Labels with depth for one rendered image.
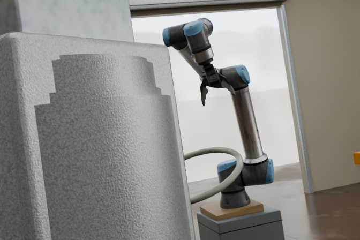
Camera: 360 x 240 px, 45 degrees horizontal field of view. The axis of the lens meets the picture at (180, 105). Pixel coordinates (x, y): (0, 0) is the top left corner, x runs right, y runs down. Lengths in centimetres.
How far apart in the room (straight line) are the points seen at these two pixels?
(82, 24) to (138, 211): 24
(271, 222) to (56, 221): 227
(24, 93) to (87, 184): 11
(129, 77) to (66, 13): 11
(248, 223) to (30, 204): 222
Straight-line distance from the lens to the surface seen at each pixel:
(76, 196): 47
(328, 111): 773
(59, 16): 56
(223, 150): 220
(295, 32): 760
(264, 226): 266
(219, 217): 261
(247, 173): 264
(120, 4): 64
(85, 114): 47
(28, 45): 48
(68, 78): 49
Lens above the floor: 144
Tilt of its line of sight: 2 degrees up
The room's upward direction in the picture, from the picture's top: 8 degrees counter-clockwise
